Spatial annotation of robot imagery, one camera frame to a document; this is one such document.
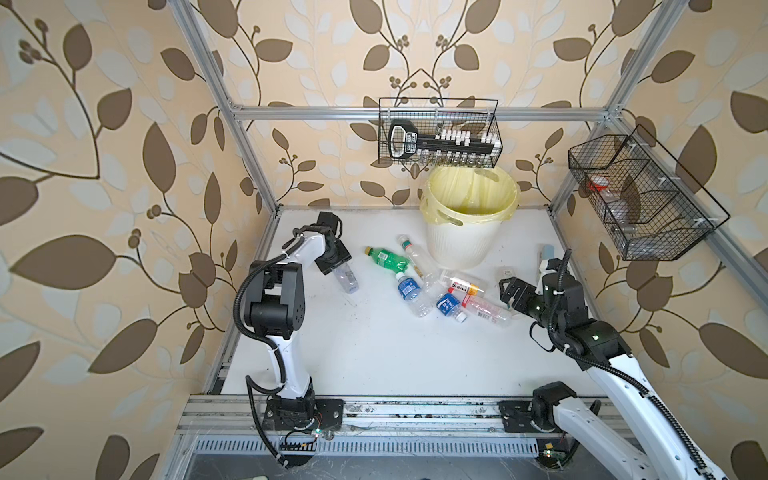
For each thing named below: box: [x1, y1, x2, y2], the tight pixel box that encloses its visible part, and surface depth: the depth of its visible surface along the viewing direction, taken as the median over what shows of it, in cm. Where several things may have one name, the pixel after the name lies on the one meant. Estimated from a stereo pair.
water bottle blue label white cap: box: [395, 271, 434, 317], surface depth 94 cm
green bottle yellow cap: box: [364, 246, 410, 273], surface depth 101 cm
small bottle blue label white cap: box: [436, 292, 468, 323], surface depth 91 cm
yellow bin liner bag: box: [420, 167, 520, 226], surface depth 98 cm
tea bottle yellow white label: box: [440, 270, 485, 297], surface depth 96 cm
